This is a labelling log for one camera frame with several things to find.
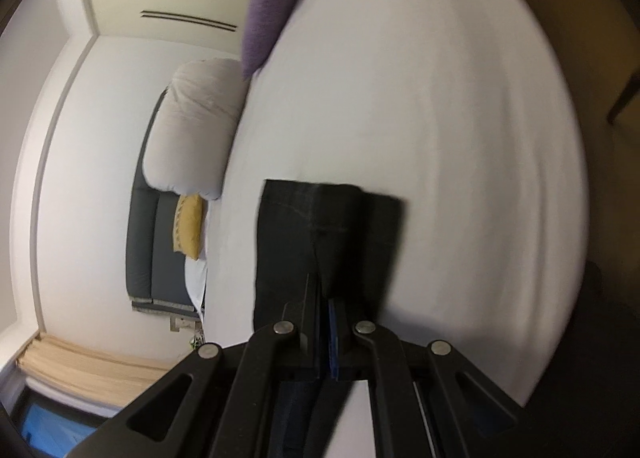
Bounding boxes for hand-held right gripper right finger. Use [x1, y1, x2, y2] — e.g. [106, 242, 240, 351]
[322, 295, 521, 458]

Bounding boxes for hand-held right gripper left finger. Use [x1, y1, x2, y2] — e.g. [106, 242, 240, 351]
[70, 273, 321, 458]

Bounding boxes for black pants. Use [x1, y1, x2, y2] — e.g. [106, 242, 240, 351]
[252, 179, 406, 458]

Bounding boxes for white pillow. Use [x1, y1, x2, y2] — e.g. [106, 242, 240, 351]
[184, 258, 208, 324]

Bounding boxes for yellow pillow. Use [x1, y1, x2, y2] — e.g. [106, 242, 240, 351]
[173, 194, 207, 260]

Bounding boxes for grey headboard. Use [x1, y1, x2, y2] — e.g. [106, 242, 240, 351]
[125, 88, 203, 321]

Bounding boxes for rolled white duvet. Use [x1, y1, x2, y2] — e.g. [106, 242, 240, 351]
[142, 58, 248, 201]

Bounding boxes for beige curtain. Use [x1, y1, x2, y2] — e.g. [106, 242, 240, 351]
[15, 333, 181, 409]

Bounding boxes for white bed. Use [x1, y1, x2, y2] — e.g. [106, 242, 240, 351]
[200, 0, 587, 409]

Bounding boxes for window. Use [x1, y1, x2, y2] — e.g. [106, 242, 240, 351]
[10, 385, 106, 458]

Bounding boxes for purple pillow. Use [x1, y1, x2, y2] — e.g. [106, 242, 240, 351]
[241, 0, 311, 81]

